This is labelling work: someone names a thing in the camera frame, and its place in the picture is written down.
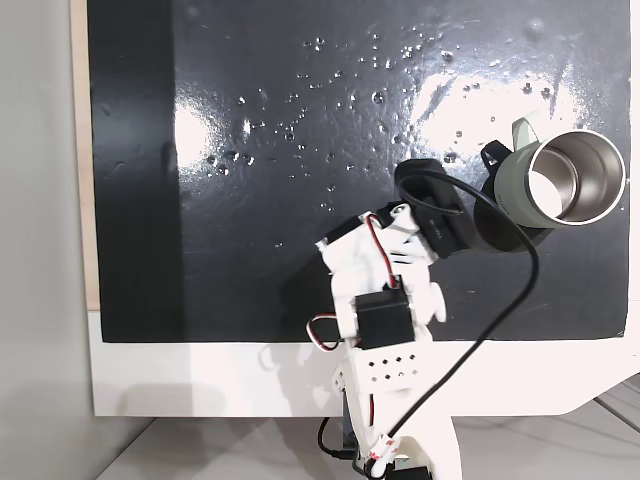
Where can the black glossy table mat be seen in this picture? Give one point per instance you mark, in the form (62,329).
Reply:
(250,150)

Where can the green steel-lined mug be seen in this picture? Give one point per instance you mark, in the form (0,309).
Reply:
(515,185)

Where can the white table board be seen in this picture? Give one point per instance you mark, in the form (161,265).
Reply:
(200,375)

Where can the light wooden board strip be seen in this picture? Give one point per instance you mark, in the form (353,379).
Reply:
(80,150)

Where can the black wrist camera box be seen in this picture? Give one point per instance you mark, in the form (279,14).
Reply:
(440,215)

